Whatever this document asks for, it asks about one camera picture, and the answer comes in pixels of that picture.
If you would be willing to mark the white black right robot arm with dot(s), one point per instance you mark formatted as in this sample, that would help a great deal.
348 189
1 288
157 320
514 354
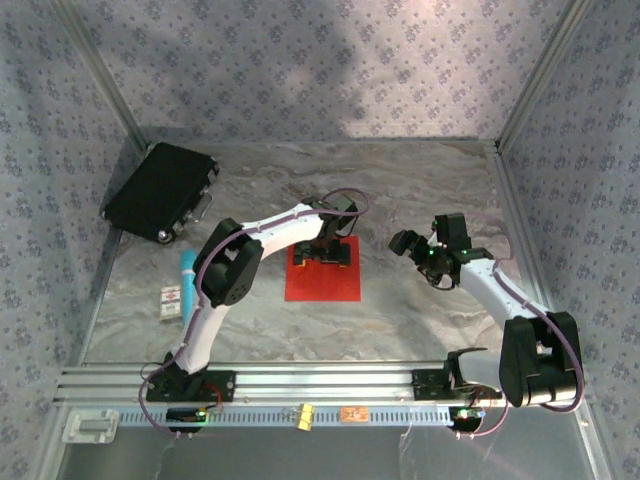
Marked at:
490 285

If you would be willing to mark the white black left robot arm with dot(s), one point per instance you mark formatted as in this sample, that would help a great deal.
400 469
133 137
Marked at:
285 230

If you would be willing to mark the light blue tube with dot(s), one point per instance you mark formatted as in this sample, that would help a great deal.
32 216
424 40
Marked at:
188 280

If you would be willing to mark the small printed card box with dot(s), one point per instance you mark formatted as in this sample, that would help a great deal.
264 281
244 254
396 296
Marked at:
169 303

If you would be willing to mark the right circuit board with LED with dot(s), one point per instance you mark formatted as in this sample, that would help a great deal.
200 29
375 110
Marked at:
466 417

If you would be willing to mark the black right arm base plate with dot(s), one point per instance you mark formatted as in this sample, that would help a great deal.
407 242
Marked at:
430 385

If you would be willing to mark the red paper sheet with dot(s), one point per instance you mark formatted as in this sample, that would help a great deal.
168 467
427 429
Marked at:
325 285

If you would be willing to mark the aluminium frame post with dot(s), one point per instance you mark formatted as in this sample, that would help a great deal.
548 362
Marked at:
540 75
107 82

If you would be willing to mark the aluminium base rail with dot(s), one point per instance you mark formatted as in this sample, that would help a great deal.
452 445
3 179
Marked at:
325 382

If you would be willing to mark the orange label tag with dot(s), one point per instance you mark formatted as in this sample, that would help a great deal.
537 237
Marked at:
355 414

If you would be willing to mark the black hard case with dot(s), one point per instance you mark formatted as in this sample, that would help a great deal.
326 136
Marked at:
157 190

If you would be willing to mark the yellow connector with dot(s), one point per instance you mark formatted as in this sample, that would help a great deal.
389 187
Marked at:
304 417

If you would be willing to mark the white plastic bracket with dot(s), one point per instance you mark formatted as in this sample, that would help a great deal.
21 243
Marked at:
90 426

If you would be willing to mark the left circuit board with LED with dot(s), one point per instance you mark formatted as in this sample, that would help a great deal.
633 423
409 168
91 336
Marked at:
185 415

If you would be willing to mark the circuit board with led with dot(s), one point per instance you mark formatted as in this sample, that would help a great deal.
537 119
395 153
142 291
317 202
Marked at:
466 417
185 415

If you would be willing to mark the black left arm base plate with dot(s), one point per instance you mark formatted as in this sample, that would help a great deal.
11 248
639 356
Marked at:
225 387

